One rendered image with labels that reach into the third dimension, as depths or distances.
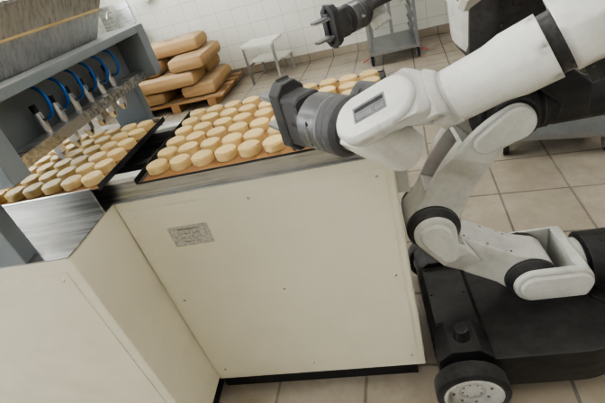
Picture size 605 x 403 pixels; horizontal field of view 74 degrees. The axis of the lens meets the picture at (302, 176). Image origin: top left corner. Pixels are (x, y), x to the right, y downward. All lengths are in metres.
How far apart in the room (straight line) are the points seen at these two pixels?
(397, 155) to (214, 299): 0.83
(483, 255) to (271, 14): 4.24
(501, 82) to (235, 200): 0.67
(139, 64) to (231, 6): 3.82
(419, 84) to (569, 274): 0.96
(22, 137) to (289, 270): 0.70
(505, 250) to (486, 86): 0.86
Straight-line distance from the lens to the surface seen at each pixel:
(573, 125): 2.43
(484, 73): 0.47
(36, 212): 1.18
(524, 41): 0.46
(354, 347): 1.33
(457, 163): 1.03
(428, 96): 0.47
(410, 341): 1.31
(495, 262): 1.30
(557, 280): 1.33
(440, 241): 1.13
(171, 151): 1.01
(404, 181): 0.97
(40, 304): 1.14
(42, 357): 1.33
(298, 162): 0.89
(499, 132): 1.00
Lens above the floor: 1.27
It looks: 30 degrees down
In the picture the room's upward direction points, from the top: 17 degrees counter-clockwise
